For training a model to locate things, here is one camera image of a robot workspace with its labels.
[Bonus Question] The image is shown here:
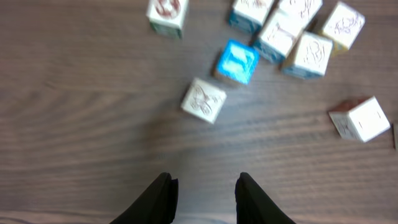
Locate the blue top wooden block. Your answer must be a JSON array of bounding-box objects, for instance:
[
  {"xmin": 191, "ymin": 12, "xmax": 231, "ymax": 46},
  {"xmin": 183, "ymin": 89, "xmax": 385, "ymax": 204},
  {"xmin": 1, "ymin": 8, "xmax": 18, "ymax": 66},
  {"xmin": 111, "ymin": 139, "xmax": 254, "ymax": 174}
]
[{"xmin": 214, "ymin": 39, "xmax": 259, "ymax": 85}]

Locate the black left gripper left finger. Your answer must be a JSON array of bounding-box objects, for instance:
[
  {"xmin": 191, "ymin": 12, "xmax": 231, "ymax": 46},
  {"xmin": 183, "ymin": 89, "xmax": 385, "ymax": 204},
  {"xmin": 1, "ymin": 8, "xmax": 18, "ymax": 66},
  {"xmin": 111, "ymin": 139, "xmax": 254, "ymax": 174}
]
[{"xmin": 110, "ymin": 172, "xmax": 178, "ymax": 224}]

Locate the wooden block blue edge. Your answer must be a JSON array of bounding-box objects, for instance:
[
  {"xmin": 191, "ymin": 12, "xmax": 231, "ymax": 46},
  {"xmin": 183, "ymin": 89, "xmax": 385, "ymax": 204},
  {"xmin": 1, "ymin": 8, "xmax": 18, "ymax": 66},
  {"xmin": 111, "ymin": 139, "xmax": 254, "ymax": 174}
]
[{"xmin": 277, "ymin": 0, "xmax": 323, "ymax": 29}]

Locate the wooden block green letter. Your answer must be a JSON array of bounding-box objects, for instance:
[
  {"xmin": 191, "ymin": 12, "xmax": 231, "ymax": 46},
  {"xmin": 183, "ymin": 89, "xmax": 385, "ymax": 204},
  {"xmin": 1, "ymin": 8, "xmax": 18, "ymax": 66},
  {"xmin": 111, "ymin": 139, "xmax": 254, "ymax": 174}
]
[{"xmin": 181, "ymin": 78, "xmax": 227, "ymax": 124}]

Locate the wooden block green R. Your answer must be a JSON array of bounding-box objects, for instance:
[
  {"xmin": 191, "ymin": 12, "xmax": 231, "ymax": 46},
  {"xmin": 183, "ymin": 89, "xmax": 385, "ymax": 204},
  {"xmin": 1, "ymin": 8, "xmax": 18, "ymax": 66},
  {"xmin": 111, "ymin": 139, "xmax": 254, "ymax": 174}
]
[{"xmin": 328, "ymin": 96, "xmax": 391, "ymax": 142}]

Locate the wooden block blue side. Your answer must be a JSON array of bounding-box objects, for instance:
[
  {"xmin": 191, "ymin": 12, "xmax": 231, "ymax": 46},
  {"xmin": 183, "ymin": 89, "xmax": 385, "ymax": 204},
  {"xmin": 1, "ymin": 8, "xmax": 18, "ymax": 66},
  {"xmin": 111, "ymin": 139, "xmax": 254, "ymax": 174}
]
[{"xmin": 228, "ymin": 0, "xmax": 274, "ymax": 34}]

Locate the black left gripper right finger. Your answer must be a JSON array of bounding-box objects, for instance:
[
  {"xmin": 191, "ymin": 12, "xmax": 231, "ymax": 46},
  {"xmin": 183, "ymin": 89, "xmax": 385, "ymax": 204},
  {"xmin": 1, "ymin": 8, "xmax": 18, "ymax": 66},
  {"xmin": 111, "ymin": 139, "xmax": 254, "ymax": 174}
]
[{"xmin": 235, "ymin": 172, "xmax": 295, "ymax": 224}]

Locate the wooden block tan picture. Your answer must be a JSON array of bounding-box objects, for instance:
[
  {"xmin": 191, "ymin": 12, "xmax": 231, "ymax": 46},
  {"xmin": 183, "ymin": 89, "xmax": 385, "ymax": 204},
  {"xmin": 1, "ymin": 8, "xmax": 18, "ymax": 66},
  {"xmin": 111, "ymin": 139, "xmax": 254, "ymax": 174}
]
[{"xmin": 318, "ymin": 1, "xmax": 366, "ymax": 56}]

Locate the wooden block soccer ball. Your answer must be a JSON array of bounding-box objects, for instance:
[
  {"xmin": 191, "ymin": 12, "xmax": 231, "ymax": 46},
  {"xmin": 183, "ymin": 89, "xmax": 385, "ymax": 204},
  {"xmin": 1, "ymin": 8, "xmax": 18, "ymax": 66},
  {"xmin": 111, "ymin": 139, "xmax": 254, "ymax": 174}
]
[{"xmin": 146, "ymin": 0, "xmax": 189, "ymax": 39}]

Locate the wooden block blue letter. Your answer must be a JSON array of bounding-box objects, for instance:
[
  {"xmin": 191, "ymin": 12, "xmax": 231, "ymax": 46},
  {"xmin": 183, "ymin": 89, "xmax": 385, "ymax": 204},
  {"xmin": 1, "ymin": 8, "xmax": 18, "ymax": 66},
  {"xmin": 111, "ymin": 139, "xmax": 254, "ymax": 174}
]
[{"xmin": 281, "ymin": 31, "xmax": 333, "ymax": 80}]

